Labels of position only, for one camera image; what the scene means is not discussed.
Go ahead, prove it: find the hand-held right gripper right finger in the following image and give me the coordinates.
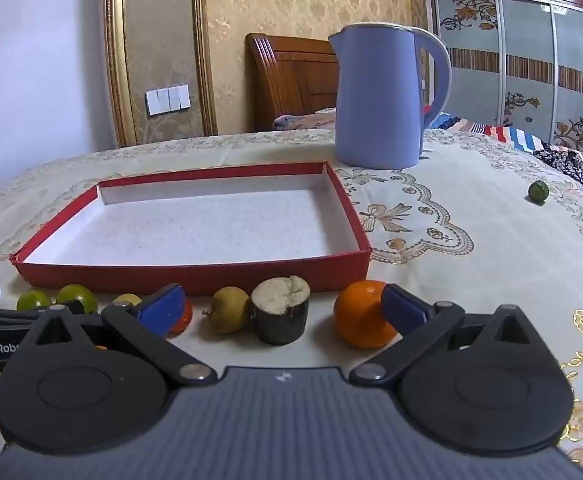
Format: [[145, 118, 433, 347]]
[[349, 284, 555, 386]]

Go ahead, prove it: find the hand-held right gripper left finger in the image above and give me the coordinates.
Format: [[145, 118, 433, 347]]
[[15, 284, 217, 388]]

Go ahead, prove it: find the red cherry tomato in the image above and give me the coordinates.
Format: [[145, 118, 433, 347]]
[[164, 297, 193, 337]]

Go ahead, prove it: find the green tomato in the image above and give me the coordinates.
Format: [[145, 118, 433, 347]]
[[56, 284, 98, 315], [16, 290, 53, 312]]

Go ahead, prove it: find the orange mandarin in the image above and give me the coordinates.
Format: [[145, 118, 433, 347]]
[[334, 280, 397, 350]]

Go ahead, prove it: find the red-rimmed white tray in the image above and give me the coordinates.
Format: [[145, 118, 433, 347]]
[[10, 161, 372, 297]]

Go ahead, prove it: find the sugarcane piece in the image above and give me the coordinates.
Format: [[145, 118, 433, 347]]
[[250, 275, 311, 346]]

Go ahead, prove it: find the cream embroidered tablecloth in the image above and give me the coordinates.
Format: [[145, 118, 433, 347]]
[[0, 127, 583, 471]]

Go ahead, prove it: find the small green lime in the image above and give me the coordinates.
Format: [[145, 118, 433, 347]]
[[528, 181, 551, 206]]

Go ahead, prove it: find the blue electric kettle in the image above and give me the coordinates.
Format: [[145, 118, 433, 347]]
[[328, 22, 453, 171]]

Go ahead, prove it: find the dark floral cloth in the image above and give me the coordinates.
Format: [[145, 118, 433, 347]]
[[534, 142, 583, 196]]

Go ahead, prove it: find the wooden bed headboard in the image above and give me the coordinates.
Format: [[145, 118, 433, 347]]
[[245, 32, 342, 133]]

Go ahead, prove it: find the floral sliding door wardrobe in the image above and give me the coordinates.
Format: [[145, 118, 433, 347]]
[[429, 0, 583, 161]]

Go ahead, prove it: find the white wall light switch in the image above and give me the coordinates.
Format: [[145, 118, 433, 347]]
[[145, 85, 192, 116]]

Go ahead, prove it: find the gold wall panel frame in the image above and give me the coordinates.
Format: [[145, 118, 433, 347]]
[[102, 0, 218, 148]]

